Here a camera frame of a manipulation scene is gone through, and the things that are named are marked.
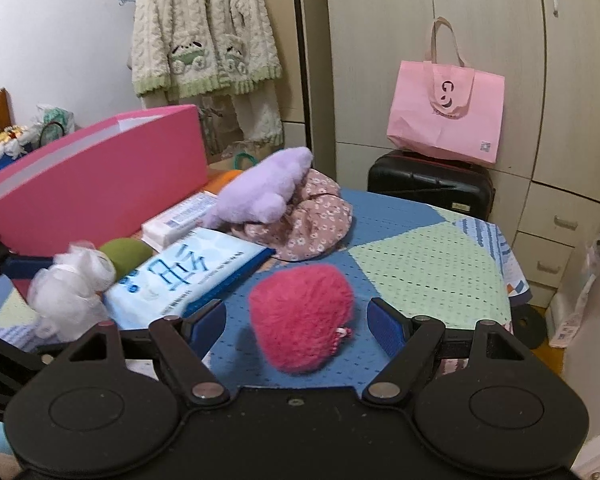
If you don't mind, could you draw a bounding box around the white mesh bath pouf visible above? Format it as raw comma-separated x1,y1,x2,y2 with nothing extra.
28,241,117,338

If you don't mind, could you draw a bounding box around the cream fleece jacket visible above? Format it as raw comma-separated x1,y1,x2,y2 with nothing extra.
130,0,285,146

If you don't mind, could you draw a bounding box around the black suitcase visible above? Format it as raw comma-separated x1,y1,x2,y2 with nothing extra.
367,149,496,221

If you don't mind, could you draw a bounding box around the blue wet wipes packet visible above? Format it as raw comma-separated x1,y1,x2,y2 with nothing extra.
102,227,277,331

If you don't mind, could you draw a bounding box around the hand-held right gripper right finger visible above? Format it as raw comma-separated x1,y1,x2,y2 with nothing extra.
362,297,531,407

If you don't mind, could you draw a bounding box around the crumpled plastic bag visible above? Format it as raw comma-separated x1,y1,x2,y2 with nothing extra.
30,104,76,136

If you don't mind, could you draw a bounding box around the pink fluffy heart plush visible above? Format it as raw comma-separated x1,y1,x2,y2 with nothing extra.
248,266,357,375

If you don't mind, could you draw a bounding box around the black weight plate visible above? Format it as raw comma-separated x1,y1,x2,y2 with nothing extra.
512,305,548,348

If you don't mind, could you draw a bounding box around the woven basket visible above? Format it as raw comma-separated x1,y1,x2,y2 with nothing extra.
39,121,70,148

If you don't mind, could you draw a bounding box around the purple plush toy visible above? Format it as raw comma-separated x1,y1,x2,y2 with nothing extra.
202,146,315,228

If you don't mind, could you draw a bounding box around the orange sponge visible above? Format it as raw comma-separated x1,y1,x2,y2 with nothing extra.
209,169,244,192

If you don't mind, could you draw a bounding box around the green round sponge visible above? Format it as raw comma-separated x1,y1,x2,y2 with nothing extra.
99,237,151,278

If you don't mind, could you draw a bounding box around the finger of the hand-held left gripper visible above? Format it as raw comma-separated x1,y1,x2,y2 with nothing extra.
0,237,57,283
0,327,61,411

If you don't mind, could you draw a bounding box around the pink floral fabric hat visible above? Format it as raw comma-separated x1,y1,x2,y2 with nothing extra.
230,169,355,262

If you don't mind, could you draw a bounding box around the white tissue packet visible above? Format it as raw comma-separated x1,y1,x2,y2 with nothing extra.
141,191,220,251

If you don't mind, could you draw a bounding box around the pink tote bag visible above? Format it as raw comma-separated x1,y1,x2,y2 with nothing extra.
386,17,506,165

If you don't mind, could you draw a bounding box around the beige wardrobe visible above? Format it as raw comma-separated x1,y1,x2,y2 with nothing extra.
290,0,600,311

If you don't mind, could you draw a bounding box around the pink cardboard box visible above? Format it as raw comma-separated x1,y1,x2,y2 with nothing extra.
0,104,210,257

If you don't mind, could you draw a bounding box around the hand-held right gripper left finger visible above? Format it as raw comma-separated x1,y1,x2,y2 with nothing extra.
55,300,231,407

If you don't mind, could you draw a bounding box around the white printed plastic bag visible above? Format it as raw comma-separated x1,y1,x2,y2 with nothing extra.
547,232,600,348

